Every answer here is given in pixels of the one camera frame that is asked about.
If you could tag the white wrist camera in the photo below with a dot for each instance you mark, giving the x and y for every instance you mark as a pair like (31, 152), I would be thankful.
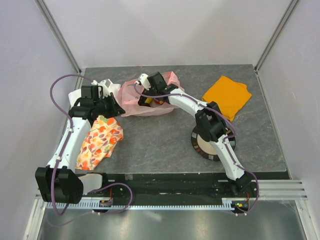
(142, 80)
(106, 87)

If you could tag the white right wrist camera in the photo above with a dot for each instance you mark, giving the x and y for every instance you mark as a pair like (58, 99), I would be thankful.
(142, 80)

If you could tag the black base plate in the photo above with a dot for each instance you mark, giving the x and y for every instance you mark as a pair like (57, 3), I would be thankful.
(212, 185)

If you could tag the floral patterned cloth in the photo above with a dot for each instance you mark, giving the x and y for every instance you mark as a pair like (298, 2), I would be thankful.
(99, 143)

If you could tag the orange cloth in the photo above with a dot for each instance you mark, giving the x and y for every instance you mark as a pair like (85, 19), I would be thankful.
(229, 95)

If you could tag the pink plastic bag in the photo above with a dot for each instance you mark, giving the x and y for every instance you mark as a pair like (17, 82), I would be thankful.
(128, 98)

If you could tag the white cloth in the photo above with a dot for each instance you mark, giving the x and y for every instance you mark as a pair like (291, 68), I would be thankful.
(76, 94)

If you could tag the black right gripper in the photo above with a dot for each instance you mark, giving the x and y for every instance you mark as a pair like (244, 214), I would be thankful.
(149, 92)

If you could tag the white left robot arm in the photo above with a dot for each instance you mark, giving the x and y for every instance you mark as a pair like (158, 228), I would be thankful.
(60, 181)

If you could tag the yellow fake banana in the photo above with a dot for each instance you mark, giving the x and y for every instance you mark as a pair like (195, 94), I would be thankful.
(148, 100)

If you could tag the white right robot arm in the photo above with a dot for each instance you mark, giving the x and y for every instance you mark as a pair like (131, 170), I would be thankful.
(210, 123)

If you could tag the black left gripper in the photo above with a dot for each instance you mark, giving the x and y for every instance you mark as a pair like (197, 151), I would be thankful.
(115, 110)

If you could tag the dark rimmed ceramic plate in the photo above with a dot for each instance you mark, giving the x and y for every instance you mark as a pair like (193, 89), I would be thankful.
(207, 150)

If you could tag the grey cable duct rail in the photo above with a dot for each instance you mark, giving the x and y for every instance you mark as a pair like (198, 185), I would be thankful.
(97, 204)

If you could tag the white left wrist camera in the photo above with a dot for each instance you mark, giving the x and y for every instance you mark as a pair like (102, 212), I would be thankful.
(106, 87)

